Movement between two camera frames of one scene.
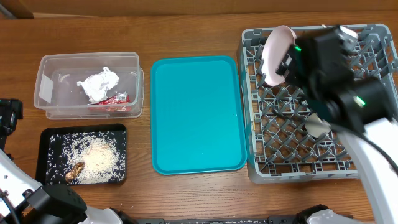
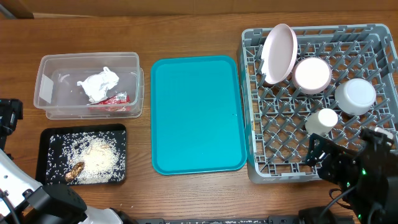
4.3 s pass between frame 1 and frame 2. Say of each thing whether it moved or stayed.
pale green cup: stayed
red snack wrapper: stayed
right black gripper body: moved
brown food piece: stayed
